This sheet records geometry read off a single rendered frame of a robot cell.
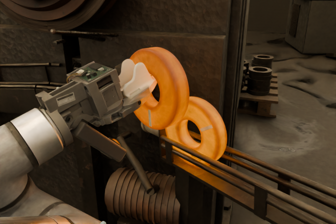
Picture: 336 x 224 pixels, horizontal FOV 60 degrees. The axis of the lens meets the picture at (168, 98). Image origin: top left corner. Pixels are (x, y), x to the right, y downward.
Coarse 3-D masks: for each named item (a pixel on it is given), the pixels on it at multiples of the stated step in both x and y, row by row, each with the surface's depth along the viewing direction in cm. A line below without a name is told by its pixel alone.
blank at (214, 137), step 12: (192, 96) 63; (192, 108) 60; (204, 108) 59; (180, 120) 64; (192, 120) 61; (204, 120) 59; (216, 120) 58; (168, 132) 68; (180, 132) 66; (204, 132) 60; (216, 132) 58; (192, 144) 65; (204, 144) 61; (216, 144) 58; (192, 156) 64; (216, 156) 60
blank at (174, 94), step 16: (144, 48) 53; (160, 48) 53; (144, 64) 53; (160, 64) 50; (176, 64) 50; (160, 80) 51; (176, 80) 49; (160, 96) 52; (176, 96) 49; (144, 112) 57; (160, 112) 53; (176, 112) 50; (160, 128) 54
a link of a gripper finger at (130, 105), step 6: (144, 90) 50; (138, 96) 49; (144, 96) 49; (126, 102) 47; (132, 102) 47; (138, 102) 48; (126, 108) 47; (132, 108) 47; (114, 114) 47; (120, 114) 47; (126, 114) 47
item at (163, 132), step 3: (159, 129) 68; (162, 129) 69; (159, 132) 69; (162, 132) 69; (165, 132) 70; (159, 135) 69; (165, 135) 70; (159, 138) 69; (159, 141) 70; (162, 141) 70; (159, 144) 70; (159, 147) 70; (162, 150) 70; (162, 153) 70
